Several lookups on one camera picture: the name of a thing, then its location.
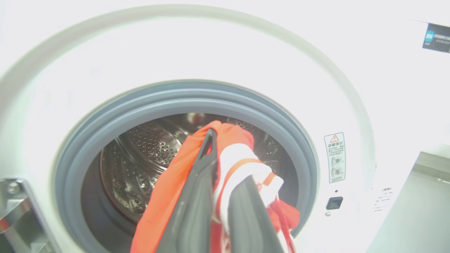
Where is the orange and white garment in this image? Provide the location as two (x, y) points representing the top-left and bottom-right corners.
(130, 121), (300, 253)

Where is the grey rubber door gasket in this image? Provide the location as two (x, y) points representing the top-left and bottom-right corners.
(53, 80), (320, 253)

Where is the warning label sticker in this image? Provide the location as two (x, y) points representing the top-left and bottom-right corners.
(324, 132), (346, 184)

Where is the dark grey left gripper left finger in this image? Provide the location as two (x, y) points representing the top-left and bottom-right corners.
(155, 128), (218, 253)

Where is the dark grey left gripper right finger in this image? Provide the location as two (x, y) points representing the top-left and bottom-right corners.
(227, 175), (284, 253)

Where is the dark blue brand sticker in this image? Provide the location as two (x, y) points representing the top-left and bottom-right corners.
(422, 23), (450, 53)

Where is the perforated steel washer drum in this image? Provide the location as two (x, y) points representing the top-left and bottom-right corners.
(100, 113), (282, 224)

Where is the white front-load washing machine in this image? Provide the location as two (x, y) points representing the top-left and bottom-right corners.
(0, 0), (450, 253)

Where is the black door latch socket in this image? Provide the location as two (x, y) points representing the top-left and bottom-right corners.
(326, 196), (343, 210)

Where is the chrome washer door hinge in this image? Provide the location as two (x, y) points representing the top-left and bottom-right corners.
(0, 178), (53, 253)

